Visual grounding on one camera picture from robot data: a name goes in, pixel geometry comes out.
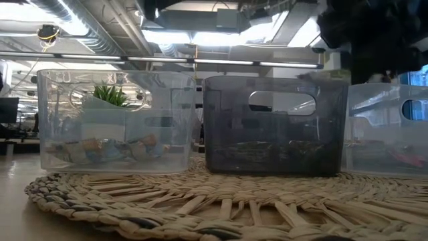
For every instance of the dark grey plastic bin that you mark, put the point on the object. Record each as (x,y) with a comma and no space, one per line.
(274,130)

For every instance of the black computer monitor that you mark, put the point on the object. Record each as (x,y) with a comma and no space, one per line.
(8,109)

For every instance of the long linear ceiling light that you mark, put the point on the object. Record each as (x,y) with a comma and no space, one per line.
(220,62)

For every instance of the round woven straw placemat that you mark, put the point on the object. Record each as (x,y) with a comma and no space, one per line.
(200,207)

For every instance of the black ceiling-hung device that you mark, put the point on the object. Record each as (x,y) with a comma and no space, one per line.
(47,33)

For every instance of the clear plastic bin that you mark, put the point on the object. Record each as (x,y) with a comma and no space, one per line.
(378,134)
(100,124)

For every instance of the yellow brown granola bar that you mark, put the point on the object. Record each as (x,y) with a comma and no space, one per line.
(83,152)
(143,147)

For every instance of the purple green granola bar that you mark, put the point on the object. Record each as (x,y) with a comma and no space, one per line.
(250,151)

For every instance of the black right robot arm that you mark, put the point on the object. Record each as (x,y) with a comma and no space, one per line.
(374,20)

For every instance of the small green potted plant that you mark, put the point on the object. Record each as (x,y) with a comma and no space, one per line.
(112,95)

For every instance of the red brown granola bar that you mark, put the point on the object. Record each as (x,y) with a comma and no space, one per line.
(408,159)

